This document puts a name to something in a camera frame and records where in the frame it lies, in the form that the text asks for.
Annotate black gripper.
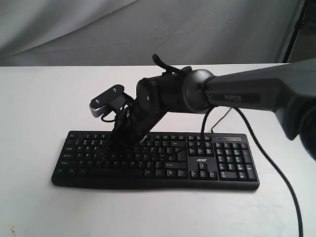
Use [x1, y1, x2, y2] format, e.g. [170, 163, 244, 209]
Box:
[96, 99, 165, 159]

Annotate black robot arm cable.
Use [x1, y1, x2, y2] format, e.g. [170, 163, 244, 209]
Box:
[201, 106, 304, 237]

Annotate black acer keyboard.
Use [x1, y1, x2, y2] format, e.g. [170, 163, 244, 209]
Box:
[51, 130, 261, 193]

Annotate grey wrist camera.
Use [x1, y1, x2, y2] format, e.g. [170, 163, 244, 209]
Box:
[89, 84, 134, 123]

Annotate black tripod stand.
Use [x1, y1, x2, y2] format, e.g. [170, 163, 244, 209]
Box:
[282, 0, 310, 63]

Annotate black keyboard cable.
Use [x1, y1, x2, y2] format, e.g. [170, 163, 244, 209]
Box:
[210, 107, 234, 134]

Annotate white backdrop cloth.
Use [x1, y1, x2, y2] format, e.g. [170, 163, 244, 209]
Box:
[0, 0, 303, 66]

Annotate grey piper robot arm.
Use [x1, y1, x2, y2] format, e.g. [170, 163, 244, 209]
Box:
[89, 54, 316, 158]

